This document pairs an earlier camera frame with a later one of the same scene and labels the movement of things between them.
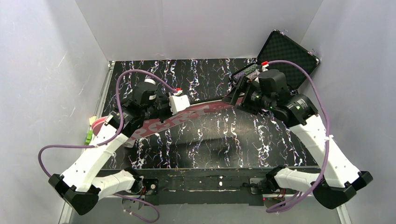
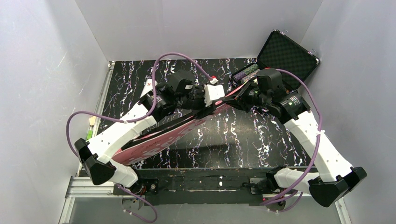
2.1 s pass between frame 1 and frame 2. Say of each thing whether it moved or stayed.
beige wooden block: stayed
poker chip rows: stayed
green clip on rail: stayed
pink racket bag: moved
